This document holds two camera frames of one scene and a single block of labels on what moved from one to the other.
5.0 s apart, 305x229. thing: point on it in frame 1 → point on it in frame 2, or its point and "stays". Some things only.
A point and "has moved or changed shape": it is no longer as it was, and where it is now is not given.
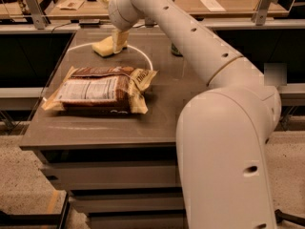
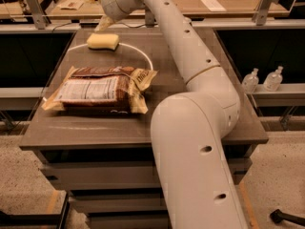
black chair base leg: (280, 216) stays
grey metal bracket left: (34, 8) stays
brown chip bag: (106, 90) stays
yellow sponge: (104, 47) has moved or changed shape
